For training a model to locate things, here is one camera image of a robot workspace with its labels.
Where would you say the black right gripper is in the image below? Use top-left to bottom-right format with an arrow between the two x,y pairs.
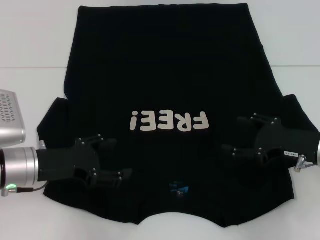
221,113 -> 320,171

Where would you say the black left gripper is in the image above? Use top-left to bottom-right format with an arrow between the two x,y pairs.
37,134 -> 133,188

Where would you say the black shirt with FREE print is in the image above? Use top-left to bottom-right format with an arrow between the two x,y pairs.
36,2 -> 320,222

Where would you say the right arm cable with plug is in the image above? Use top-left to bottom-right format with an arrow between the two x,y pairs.
293,154 -> 315,173

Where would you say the arm cable with plug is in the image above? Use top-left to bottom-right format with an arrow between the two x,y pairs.
1,179 -> 49,198
293,154 -> 315,173

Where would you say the left arm cable with plug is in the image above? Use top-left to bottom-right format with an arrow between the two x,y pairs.
1,179 -> 49,198

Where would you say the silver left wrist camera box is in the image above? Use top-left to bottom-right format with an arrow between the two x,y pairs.
0,89 -> 27,144

